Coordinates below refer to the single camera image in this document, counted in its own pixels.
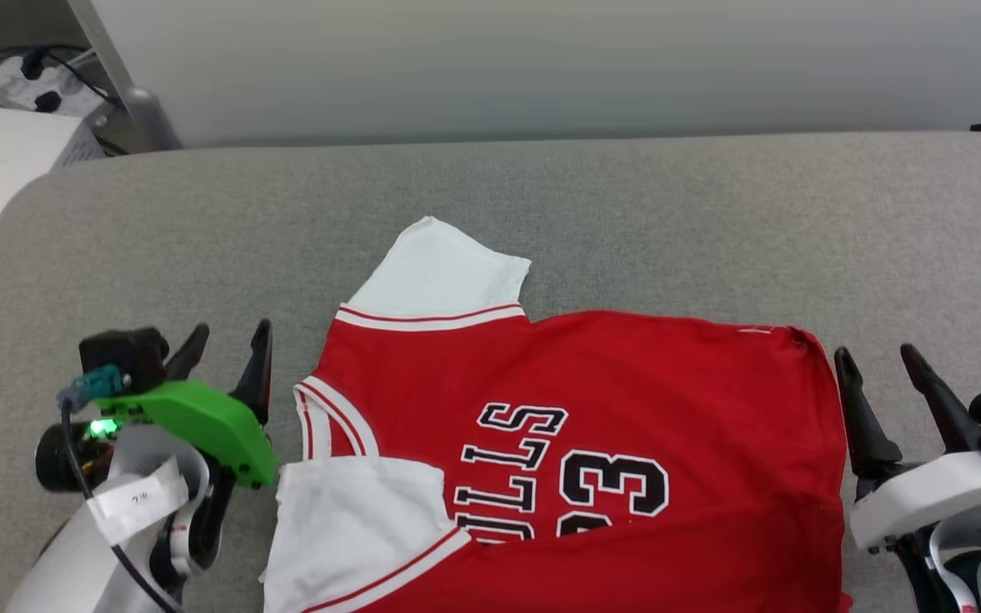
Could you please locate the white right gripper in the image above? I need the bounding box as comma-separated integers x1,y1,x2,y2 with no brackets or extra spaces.
833,342,981,552

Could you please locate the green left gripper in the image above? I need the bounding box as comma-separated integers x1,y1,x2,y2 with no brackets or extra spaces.
35,318,280,495

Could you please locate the red and white basketball jersey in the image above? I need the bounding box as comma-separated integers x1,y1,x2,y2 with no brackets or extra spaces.
261,215,854,613

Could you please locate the white power strip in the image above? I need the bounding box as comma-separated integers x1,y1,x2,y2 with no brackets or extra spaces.
0,53,118,118

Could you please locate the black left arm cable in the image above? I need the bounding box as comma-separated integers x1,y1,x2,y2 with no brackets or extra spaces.
56,366,186,613

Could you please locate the grey metal partition post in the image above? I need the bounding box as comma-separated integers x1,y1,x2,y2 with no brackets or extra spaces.
67,0,182,153

